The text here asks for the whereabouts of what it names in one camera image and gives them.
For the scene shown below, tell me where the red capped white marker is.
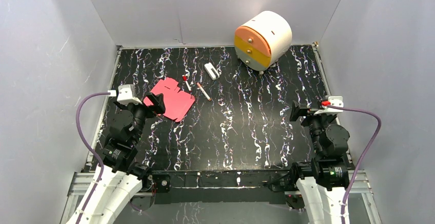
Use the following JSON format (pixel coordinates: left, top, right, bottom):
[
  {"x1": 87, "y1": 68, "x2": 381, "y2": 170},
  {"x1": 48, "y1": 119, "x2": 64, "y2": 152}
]
[{"x1": 183, "y1": 75, "x2": 192, "y2": 93}]

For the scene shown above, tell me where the white rectangular clip block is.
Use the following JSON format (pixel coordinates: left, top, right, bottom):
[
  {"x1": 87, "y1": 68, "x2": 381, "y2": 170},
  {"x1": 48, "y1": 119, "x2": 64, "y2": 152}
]
[{"x1": 204, "y1": 63, "x2": 220, "y2": 80}]

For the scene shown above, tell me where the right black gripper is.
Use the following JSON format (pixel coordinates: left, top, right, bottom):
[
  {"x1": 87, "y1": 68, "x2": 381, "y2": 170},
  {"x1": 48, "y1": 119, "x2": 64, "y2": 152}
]
[{"x1": 289, "y1": 99, "x2": 335, "y2": 155}]

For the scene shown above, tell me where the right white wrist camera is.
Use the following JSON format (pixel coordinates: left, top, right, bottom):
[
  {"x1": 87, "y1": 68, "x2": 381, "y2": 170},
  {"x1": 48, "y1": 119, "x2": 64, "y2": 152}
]
[{"x1": 314, "y1": 96, "x2": 344, "y2": 115}]

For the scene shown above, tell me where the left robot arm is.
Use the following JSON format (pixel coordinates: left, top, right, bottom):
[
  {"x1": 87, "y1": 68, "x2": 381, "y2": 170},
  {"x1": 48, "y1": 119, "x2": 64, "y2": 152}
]
[{"x1": 67, "y1": 90, "x2": 166, "y2": 223}]

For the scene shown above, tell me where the orange capped white marker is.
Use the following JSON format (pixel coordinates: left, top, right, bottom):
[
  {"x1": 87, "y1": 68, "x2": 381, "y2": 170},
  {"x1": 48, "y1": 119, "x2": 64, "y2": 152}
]
[{"x1": 196, "y1": 83, "x2": 212, "y2": 101}]

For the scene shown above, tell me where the round white drawer cabinet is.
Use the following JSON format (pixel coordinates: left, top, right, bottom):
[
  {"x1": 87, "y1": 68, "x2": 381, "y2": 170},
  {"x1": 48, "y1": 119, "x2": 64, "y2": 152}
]
[{"x1": 234, "y1": 11, "x2": 292, "y2": 72}]

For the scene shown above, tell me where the aluminium frame rail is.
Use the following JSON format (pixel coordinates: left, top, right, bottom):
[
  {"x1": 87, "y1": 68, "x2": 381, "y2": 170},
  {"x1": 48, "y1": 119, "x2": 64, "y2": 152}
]
[{"x1": 60, "y1": 170, "x2": 382, "y2": 223}]

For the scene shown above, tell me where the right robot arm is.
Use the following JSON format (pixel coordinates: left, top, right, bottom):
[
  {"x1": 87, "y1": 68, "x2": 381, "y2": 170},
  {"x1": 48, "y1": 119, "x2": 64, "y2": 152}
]
[{"x1": 289, "y1": 96, "x2": 350, "y2": 223}]

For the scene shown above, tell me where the pink paper box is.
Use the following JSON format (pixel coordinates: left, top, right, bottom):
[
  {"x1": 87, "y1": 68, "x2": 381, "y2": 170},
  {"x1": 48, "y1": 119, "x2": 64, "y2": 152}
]
[{"x1": 151, "y1": 77, "x2": 195, "y2": 123}]

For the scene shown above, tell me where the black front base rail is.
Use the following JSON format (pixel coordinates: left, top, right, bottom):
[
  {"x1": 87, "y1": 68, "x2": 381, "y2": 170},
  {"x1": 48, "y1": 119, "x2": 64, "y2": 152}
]
[{"x1": 150, "y1": 170, "x2": 298, "y2": 204}]

